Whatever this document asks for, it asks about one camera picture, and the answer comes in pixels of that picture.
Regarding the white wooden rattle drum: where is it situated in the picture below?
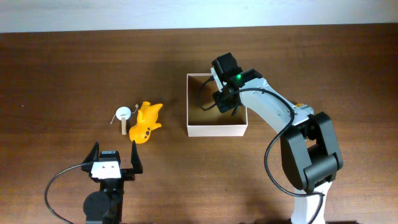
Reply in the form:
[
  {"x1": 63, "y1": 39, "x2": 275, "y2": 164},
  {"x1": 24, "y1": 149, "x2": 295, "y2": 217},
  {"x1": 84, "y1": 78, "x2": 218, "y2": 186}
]
[{"x1": 109, "y1": 104, "x2": 139, "y2": 135}]

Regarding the left black cable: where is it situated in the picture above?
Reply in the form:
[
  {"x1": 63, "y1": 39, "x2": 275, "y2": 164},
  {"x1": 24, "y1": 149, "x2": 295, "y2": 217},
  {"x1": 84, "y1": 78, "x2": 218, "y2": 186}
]
[{"x1": 44, "y1": 162, "x2": 91, "y2": 224}]

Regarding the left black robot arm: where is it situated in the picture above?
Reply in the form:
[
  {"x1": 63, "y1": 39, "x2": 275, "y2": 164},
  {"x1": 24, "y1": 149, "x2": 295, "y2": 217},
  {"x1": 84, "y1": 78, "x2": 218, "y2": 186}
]
[{"x1": 81, "y1": 141, "x2": 143, "y2": 223}]

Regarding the yellow grey toy truck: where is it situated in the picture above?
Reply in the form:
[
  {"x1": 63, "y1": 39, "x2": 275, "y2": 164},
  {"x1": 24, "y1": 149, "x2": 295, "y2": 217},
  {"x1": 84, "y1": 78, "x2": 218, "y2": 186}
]
[{"x1": 295, "y1": 103, "x2": 311, "y2": 110}]

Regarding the orange squishy toy animal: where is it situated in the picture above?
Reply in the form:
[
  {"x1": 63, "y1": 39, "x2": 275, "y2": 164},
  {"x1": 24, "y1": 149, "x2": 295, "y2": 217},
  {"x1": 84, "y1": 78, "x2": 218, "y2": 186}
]
[{"x1": 129, "y1": 101, "x2": 163, "y2": 144}]

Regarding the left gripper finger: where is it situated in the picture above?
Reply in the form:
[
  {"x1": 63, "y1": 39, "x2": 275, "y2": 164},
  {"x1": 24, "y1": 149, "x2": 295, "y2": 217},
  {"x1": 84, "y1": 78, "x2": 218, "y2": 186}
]
[
  {"x1": 83, "y1": 142, "x2": 99, "y2": 164},
  {"x1": 131, "y1": 141, "x2": 143, "y2": 170}
]

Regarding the white cardboard box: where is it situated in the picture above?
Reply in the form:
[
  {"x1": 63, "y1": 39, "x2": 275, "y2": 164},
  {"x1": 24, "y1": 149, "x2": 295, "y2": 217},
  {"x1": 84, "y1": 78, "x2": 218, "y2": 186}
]
[{"x1": 186, "y1": 73, "x2": 248, "y2": 137}]

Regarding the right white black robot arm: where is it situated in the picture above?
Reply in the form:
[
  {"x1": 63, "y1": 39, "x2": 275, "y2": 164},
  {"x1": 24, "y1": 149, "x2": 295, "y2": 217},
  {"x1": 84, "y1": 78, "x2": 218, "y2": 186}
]
[{"x1": 211, "y1": 53, "x2": 343, "y2": 223}]

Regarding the right black cable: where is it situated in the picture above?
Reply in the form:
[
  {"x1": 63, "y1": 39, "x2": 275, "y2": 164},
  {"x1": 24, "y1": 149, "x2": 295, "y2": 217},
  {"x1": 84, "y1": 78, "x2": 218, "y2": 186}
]
[{"x1": 196, "y1": 76, "x2": 326, "y2": 224}]

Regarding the black cable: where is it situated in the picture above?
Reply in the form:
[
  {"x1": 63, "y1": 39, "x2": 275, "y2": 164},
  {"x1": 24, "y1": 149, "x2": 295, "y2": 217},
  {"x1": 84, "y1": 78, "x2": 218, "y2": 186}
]
[
  {"x1": 196, "y1": 76, "x2": 326, "y2": 224},
  {"x1": 44, "y1": 162, "x2": 91, "y2": 224}
]

